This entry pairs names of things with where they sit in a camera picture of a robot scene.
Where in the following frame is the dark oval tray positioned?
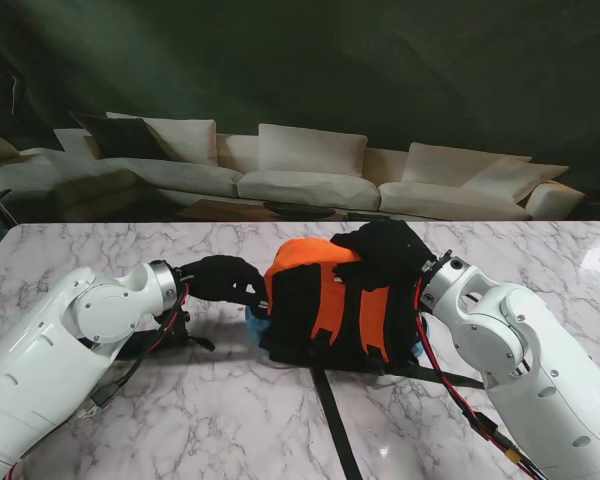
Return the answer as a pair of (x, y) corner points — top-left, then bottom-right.
(262, 199), (339, 220)

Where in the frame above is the cream sectional sofa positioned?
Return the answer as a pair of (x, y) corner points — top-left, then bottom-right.
(0, 112), (586, 224)

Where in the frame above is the red black right arm cable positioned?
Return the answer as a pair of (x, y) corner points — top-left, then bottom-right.
(412, 277), (551, 476)

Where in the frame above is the wooden coffee table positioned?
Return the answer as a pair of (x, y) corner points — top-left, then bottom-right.
(177, 198), (396, 224)

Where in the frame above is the orange and blue backpack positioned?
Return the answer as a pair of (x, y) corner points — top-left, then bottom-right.
(244, 237), (486, 480)

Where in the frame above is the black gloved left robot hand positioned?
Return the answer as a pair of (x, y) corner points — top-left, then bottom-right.
(178, 254), (270, 314)

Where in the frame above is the red black left arm cable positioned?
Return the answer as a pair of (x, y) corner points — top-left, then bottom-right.
(79, 284), (191, 416)

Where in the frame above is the dark brown sofa cushion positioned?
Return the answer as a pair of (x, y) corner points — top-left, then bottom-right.
(69, 113), (172, 162)

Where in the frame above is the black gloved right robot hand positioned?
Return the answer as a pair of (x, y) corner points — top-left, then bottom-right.
(328, 219), (438, 297)

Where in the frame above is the cream sofa back cushion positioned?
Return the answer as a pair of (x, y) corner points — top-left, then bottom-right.
(104, 112), (217, 167)
(258, 123), (369, 177)
(462, 158), (570, 204)
(402, 142), (532, 189)

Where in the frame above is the red black arm cable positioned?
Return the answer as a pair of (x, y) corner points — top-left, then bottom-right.
(79, 284), (191, 416)
(412, 277), (551, 476)

